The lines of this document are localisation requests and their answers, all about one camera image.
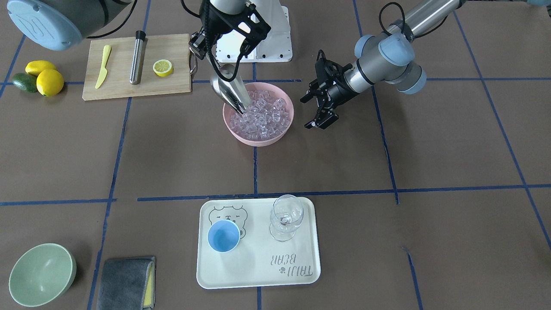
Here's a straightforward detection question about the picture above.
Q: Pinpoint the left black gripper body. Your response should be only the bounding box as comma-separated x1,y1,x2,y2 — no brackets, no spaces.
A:
310,50,358,117

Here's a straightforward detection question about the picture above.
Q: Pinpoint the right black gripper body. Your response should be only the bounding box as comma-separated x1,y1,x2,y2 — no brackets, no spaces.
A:
199,0,271,46

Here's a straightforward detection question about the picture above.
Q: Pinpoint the steel ice scoop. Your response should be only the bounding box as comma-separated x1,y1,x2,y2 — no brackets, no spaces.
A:
209,61,251,114

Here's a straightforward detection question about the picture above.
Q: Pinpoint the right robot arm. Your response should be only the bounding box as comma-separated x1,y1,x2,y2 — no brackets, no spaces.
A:
6,0,271,59

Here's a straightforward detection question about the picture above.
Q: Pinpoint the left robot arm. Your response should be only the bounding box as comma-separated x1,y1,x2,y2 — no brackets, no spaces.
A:
301,0,464,129

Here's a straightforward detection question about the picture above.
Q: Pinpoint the pile of clear ice cubes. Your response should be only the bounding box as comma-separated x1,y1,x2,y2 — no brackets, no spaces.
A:
228,90,291,142

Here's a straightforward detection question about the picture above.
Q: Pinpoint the blue plastic cup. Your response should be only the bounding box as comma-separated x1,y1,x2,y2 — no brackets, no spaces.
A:
207,220,241,253

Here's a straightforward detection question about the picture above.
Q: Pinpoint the lemon half slice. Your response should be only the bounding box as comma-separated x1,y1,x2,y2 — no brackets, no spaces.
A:
153,59,173,77

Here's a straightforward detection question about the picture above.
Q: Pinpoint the pink bowl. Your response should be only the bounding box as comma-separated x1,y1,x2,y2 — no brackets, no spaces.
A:
223,82,294,146

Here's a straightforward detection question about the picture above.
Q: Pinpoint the steel muddler rod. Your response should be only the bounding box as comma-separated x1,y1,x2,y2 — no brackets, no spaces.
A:
129,30,146,86

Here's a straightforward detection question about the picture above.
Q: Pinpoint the yellow plastic knife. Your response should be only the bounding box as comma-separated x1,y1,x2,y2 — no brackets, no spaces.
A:
95,45,112,90

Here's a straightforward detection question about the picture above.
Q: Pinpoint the wooden cutting board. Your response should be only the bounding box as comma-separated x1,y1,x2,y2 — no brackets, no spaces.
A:
82,34,192,101

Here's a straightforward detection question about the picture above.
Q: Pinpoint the clear wine glass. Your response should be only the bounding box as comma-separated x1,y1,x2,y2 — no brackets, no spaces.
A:
269,194,305,242

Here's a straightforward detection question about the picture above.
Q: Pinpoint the cream bear tray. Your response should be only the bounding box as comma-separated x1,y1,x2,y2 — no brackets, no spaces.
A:
196,197,321,290

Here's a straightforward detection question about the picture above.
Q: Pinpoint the yellow lemon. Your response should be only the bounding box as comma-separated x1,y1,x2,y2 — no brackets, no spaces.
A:
36,69,65,97
25,59,57,77

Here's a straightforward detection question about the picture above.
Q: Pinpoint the green lime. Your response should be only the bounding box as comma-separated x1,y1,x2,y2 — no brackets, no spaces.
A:
12,73,39,93

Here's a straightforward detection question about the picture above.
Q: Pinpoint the grey folded cloth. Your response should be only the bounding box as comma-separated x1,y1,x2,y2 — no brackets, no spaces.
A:
96,256,157,310

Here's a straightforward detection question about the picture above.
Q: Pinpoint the green bowl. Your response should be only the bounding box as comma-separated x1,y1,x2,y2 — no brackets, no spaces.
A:
9,243,77,307

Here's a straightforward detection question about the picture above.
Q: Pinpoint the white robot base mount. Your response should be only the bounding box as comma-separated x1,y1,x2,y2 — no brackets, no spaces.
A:
215,0,293,63

